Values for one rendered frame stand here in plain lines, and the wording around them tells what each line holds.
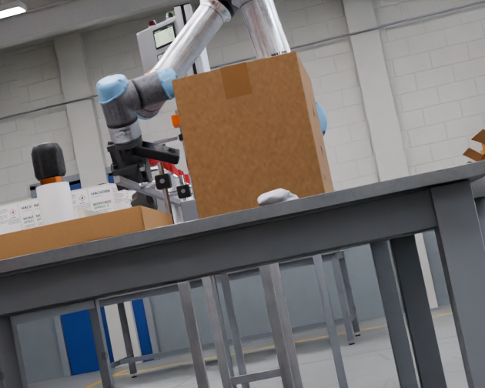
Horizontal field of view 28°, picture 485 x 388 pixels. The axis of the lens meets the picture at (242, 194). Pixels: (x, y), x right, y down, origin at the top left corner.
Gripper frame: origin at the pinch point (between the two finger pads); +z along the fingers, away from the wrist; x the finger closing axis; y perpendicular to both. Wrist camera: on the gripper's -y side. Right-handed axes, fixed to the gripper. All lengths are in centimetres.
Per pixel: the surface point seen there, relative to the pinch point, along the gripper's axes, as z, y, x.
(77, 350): 465, 245, -670
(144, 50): -26, 0, -52
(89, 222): -40, -4, 84
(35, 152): -13.7, 30.4, -20.4
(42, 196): -3.7, 30.5, -14.0
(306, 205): -38, -37, 89
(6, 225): 11, 49, -32
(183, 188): -8.4, -9.3, 9.6
